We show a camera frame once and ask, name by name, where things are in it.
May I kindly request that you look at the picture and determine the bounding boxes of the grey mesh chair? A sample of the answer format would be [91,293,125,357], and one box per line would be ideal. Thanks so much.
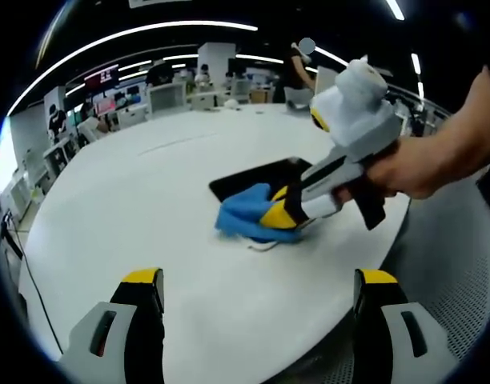
[379,175,490,384]

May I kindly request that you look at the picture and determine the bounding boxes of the short ceiling light strip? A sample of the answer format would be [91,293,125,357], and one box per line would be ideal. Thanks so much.
[384,0,406,22]

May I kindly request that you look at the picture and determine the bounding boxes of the blue cleaning cloth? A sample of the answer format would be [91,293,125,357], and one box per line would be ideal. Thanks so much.
[215,182,305,245]

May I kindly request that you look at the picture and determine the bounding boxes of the white cabinet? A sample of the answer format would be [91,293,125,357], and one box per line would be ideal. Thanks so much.
[147,82,188,118]

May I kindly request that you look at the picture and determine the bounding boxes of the long ceiling light strip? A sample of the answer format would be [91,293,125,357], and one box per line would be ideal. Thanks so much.
[6,21,259,118]

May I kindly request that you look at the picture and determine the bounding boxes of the red wall screen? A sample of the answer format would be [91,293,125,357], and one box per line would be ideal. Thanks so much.
[83,63,120,86]

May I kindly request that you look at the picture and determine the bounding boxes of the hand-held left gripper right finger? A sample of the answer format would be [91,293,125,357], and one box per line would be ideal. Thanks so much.
[352,266,463,384]

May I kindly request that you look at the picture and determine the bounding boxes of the person's right hand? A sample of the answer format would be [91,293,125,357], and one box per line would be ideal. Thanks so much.
[335,135,431,202]

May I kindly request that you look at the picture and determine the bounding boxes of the grey tray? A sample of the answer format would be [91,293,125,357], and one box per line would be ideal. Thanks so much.
[285,88,313,112]

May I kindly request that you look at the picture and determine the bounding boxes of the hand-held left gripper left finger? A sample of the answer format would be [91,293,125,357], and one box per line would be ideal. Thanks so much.
[58,267,166,384]

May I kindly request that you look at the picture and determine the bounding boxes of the white upright panel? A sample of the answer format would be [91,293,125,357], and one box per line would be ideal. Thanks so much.
[315,66,344,106]

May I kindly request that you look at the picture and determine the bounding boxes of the black cable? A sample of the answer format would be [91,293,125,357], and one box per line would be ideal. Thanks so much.
[2,214,65,356]

